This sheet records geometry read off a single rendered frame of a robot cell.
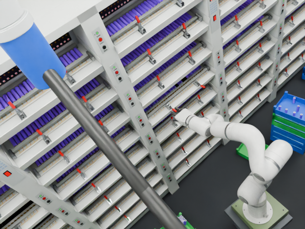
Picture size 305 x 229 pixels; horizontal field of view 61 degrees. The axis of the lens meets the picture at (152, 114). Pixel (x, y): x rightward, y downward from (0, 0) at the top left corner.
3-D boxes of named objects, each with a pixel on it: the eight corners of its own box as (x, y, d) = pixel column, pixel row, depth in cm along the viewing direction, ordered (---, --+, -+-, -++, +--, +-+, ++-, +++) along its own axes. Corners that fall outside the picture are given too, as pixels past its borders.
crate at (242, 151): (277, 153, 236) (278, 148, 230) (266, 170, 229) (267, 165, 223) (247, 138, 253) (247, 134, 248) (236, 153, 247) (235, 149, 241)
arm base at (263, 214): (278, 209, 173) (279, 197, 161) (260, 230, 168) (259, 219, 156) (254, 191, 186) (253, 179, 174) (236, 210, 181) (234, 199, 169)
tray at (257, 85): (270, 80, 251) (276, 72, 239) (228, 119, 236) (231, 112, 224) (253, 67, 258) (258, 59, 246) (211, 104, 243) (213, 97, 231)
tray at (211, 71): (214, 77, 190) (216, 69, 182) (151, 129, 175) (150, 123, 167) (194, 60, 197) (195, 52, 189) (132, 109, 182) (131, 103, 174)
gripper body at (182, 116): (187, 130, 160) (176, 123, 169) (199, 120, 163) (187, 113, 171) (183, 122, 156) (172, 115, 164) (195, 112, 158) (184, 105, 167)
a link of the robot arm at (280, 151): (239, 187, 159) (255, 168, 164) (257, 201, 153) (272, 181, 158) (257, 154, 117) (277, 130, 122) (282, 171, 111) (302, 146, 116)
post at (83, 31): (179, 187, 241) (95, 4, 109) (172, 194, 239) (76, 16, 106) (165, 173, 254) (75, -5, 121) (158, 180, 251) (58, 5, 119)
